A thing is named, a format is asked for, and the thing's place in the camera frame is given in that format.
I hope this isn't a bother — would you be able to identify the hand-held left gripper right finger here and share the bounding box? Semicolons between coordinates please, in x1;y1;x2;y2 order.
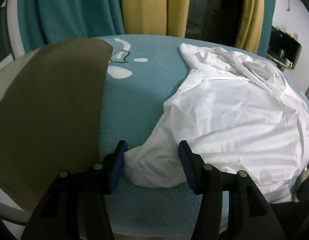
178;140;286;240

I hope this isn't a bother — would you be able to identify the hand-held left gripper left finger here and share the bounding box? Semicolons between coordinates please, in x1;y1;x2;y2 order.
21;140;129;240

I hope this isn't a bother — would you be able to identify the teal curtain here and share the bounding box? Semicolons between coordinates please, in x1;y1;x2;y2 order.
17;0;125;53
257;0;276;55

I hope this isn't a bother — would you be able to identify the white hooded jacket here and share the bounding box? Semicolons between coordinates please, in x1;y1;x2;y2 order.
123;42;309;203

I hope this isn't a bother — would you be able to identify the yellow curtain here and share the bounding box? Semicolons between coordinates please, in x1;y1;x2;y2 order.
236;0;265;53
120;0;192;37

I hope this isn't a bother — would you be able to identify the glass sliding door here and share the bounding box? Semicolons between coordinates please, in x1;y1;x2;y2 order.
186;0;245;47

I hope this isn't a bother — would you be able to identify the olive cloth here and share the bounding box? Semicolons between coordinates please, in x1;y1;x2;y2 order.
0;37;113;213

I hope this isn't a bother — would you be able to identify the teal printed blanket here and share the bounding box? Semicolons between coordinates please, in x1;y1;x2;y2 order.
77;35;309;235

